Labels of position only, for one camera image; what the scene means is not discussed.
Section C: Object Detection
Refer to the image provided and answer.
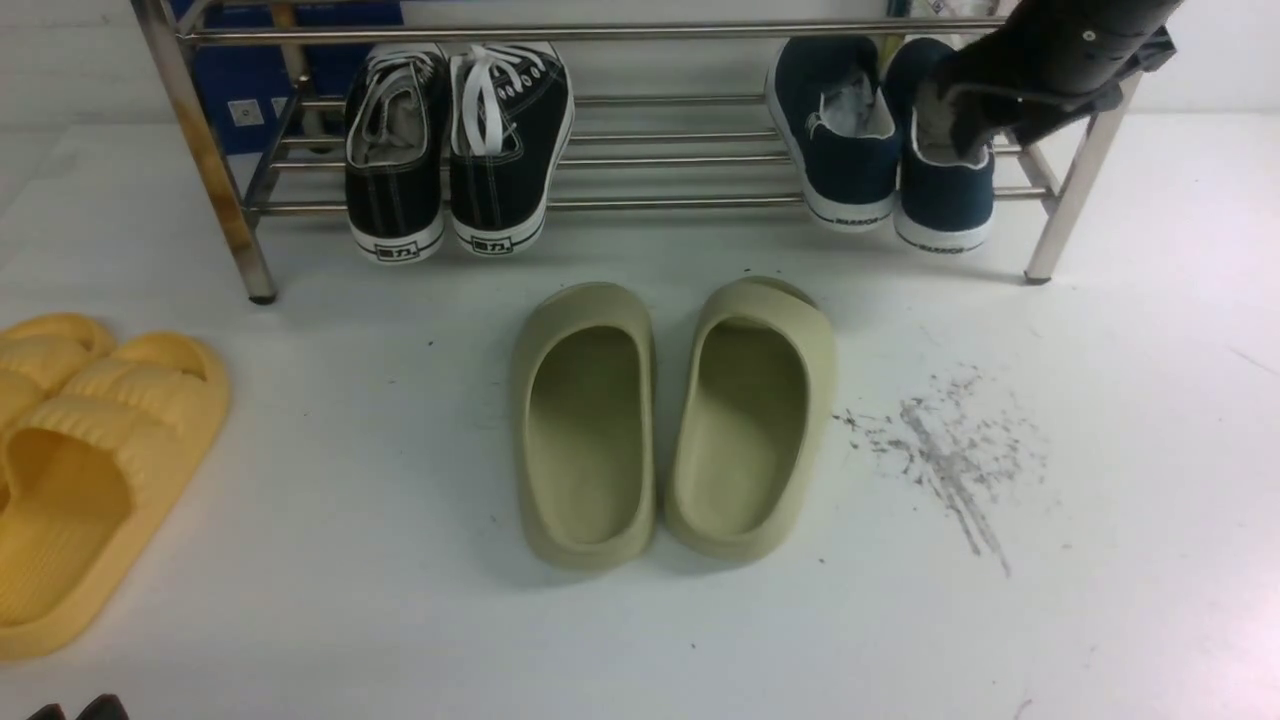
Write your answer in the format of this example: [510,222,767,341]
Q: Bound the black canvas sneaker left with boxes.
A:
[343,44,453,266]

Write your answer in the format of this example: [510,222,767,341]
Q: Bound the yellow ridged slipper far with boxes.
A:
[1,313,116,430]

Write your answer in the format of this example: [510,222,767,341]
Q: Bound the yellow ridged slipper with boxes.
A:
[1,313,116,430]
[1,332,230,662]

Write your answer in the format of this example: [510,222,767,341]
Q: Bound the black canvas sneaker right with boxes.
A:
[448,42,575,258]

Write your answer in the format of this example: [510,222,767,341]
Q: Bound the olive green slipper right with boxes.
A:
[666,275,838,562]

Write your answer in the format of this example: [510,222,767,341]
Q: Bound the blue box behind rack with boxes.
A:
[192,1,404,155]

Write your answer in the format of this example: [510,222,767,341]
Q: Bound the stainless steel shoe rack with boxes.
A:
[133,1,1146,305]

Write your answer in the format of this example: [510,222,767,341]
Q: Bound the white printed poster board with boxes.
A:
[884,0,1002,18]

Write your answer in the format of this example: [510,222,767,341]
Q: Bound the yellow ridged slipper near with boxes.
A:
[1,332,230,662]

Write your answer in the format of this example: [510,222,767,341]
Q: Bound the olive green slipper left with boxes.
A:
[508,282,657,573]

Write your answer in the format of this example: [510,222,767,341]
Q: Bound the black object bottom corner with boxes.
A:
[28,694,131,720]

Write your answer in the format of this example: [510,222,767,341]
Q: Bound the olive green slipper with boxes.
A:
[508,282,657,573]
[666,275,838,562]

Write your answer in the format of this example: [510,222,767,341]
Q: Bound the black canvas sneaker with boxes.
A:
[343,44,453,266]
[448,42,575,258]

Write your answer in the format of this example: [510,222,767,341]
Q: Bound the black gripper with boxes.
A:
[915,1,1181,161]

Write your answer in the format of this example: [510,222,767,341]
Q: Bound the navy slip-on shoe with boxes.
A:
[764,35,902,234]
[884,36,996,254]

